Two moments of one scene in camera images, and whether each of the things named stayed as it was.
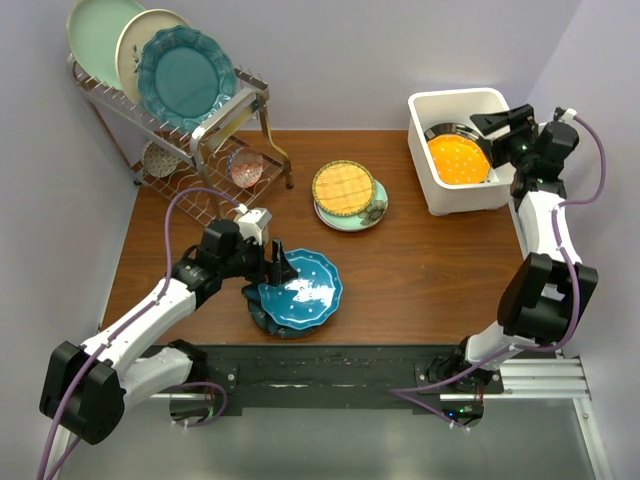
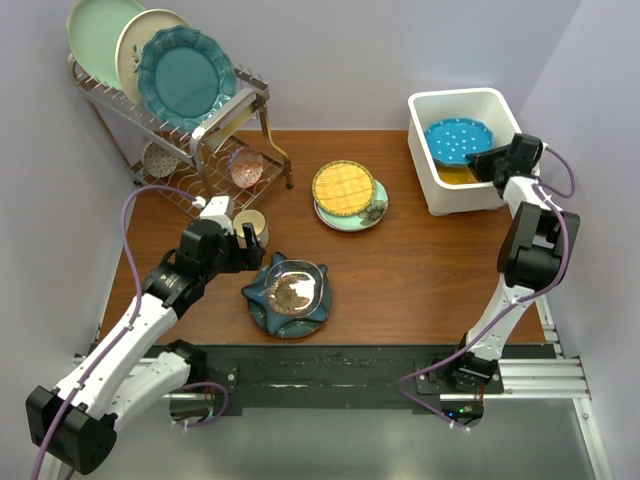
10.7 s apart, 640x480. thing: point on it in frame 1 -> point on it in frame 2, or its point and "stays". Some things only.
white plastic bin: x=430 y=107 stays
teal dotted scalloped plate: x=309 y=298 -> x=450 y=141
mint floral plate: x=360 y=222 stays
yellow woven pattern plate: x=343 y=188 stays
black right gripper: x=490 y=124 -> x=480 y=162
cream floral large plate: x=133 y=39 stays
